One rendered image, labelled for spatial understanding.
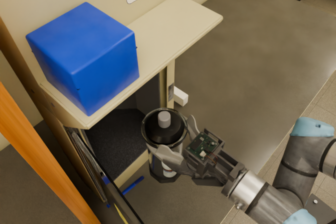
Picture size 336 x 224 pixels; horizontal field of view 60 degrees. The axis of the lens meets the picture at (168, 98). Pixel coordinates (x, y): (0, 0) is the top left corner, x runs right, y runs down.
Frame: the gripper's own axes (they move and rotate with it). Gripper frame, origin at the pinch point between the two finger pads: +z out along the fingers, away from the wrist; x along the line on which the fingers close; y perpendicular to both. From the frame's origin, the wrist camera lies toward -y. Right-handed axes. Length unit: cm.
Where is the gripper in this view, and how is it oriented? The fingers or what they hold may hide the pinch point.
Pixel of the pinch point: (164, 131)
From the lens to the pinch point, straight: 69.9
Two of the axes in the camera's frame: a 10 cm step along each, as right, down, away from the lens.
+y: -0.1, -6.1, -8.0
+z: -7.4, -5.3, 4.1
